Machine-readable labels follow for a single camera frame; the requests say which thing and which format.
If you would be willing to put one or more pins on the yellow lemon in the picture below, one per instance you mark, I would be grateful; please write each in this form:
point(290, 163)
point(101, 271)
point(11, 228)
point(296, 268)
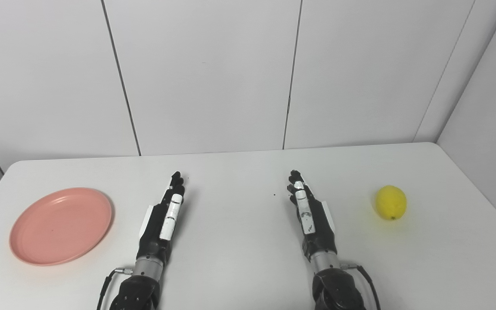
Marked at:
point(391, 202)

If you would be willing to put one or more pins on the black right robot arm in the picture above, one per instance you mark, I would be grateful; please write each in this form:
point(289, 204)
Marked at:
point(336, 288)

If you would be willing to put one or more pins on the pink round plate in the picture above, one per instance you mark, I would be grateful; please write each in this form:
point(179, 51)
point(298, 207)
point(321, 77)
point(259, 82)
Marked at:
point(60, 226)

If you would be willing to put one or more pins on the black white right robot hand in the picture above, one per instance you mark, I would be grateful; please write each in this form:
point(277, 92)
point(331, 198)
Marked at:
point(319, 228)

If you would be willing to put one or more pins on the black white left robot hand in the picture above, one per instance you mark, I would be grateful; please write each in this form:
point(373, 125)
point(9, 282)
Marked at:
point(157, 224)

